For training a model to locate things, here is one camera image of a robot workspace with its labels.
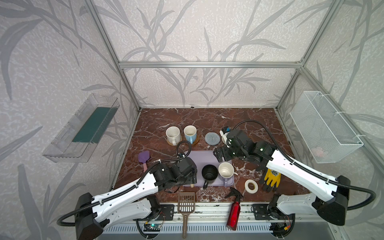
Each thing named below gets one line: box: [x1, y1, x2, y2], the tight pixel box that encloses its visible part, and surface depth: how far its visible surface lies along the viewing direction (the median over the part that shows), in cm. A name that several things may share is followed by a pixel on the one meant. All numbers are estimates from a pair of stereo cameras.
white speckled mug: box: [165, 126, 181, 146], surface depth 98 cm
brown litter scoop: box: [177, 192, 196, 239], surface depth 78 cm
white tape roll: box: [244, 179, 259, 194], surface depth 82 cm
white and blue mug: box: [184, 125, 197, 145], surface depth 96 cm
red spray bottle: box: [224, 187, 243, 231], surface depth 74 cm
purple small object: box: [138, 150, 150, 164], surface depth 96 cm
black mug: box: [201, 164, 218, 190], surface depth 80 cm
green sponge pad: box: [72, 106, 118, 144], surface depth 68 cm
